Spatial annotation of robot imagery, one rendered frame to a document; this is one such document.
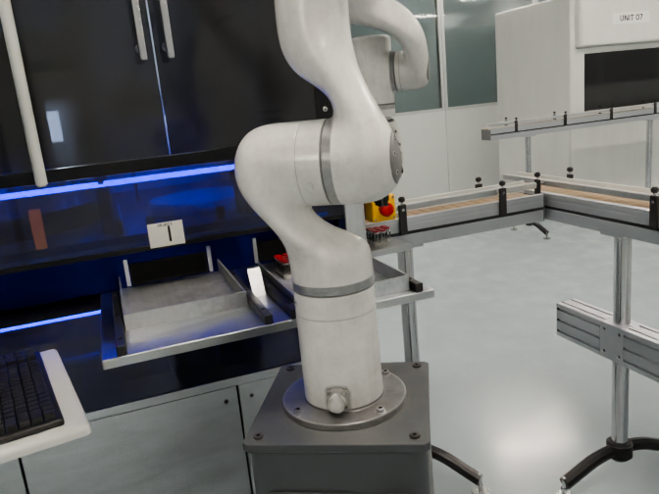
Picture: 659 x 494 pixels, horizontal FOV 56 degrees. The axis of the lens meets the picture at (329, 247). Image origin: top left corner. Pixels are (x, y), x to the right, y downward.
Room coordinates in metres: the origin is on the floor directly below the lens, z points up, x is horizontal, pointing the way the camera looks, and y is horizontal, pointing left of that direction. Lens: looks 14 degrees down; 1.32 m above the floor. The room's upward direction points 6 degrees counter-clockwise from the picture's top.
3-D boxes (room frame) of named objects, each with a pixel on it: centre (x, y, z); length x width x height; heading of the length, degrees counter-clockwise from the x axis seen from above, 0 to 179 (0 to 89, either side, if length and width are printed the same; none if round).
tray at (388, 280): (1.43, 0.01, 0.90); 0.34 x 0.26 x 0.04; 19
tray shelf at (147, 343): (1.41, 0.19, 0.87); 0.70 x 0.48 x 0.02; 109
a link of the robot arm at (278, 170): (0.88, 0.03, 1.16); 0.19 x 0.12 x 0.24; 74
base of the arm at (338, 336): (0.87, 0.00, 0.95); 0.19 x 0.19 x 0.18
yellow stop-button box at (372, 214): (1.73, -0.15, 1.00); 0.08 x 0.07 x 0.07; 19
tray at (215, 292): (1.43, 0.37, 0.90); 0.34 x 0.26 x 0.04; 19
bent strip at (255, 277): (1.34, 0.16, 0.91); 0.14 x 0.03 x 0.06; 18
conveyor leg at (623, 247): (1.79, -0.88, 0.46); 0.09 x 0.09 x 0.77; 19
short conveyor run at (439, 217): (1.95, -0.38, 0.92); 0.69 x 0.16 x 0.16; 109
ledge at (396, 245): (1.77, -0.15, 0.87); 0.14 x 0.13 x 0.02; 19
